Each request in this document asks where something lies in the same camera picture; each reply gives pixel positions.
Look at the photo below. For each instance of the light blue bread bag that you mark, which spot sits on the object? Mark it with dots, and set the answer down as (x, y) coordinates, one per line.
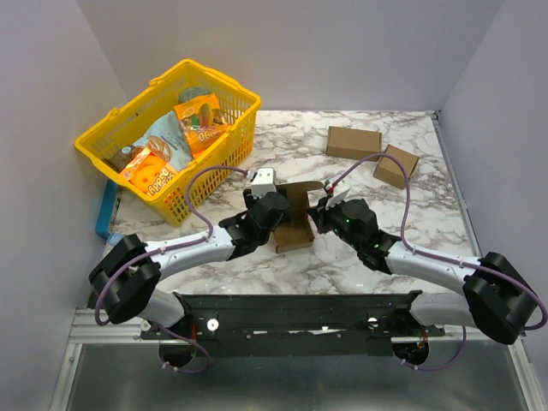
(166, 139)

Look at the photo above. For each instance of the light blue small carton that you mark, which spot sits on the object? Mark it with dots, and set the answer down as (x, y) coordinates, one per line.
(114, 238)

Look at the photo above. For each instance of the dark brown snack pack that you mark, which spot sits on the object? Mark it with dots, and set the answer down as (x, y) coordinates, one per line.
(118, 161)

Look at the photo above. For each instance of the large folded cardboard box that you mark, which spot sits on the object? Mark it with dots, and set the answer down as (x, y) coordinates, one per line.
(351, 143)

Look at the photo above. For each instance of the orange mango snack bag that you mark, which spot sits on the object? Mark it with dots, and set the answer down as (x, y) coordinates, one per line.
(201, 121)

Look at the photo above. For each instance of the green round snack pack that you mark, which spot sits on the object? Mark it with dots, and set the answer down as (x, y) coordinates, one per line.
(192, 92)

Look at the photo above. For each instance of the aluminium extrusion frame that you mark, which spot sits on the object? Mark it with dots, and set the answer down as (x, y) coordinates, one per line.
(84, 330)

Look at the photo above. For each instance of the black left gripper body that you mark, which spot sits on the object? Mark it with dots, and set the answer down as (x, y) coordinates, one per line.
(248, 200)

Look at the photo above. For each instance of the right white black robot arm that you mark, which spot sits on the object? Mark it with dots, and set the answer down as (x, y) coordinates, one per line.
(488, 294)

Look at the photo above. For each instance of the small folded cardboard box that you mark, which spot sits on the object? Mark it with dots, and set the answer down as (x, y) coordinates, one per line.
(397, 169)

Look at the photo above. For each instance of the brown cardboard box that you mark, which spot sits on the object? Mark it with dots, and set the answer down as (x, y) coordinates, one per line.
(295, 231)

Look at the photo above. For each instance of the blue flat box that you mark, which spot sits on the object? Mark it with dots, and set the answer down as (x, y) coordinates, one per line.
(106, 209)

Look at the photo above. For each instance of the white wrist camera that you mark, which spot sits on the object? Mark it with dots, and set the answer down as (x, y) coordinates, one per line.
(335, 193)
(263, 182)

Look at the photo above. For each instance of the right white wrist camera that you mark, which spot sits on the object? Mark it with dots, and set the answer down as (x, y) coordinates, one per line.
(335, 193)

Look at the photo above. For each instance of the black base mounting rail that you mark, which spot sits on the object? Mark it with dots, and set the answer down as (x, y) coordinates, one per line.
(281, 325)

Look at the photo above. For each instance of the orange apple snack bag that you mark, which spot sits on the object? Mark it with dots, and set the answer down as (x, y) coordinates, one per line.
(148, 172)

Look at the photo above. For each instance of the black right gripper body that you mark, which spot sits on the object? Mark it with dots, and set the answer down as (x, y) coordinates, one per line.
(323, 214)

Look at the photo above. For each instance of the yellow plastic shopping basket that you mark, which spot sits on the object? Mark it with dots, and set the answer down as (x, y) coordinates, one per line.
(149, 122)

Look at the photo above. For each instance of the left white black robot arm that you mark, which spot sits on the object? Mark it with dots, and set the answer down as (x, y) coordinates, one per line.
(125, 280)

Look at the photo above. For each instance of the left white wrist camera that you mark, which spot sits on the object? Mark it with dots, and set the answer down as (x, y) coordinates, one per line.
(263, 182)

